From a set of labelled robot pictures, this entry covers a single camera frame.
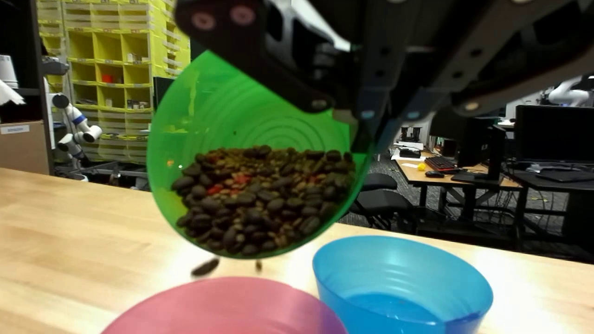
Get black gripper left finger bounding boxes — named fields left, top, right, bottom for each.
left=174, top=0, right=342, bottom=112

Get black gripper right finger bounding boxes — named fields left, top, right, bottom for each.
left=355, top=0, right=594, bottom=151

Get green plastic bowl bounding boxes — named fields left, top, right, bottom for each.
left=148, top=51, right=370, bottom=244

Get blue plastic bowl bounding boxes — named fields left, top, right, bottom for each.
left=313, top=235, right=495, bottom=334

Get purple plastic bowl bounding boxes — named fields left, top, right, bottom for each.
left=103, top=276, right=348, bottom=334

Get background wooden desk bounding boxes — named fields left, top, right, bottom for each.
left=396, top=151, right=526, bottom=239

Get black office chair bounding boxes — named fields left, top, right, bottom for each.
left=350, top=172, right=420, bottom=231

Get beans and pellets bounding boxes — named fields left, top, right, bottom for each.
left=172, top=144, right=357, bottom=257

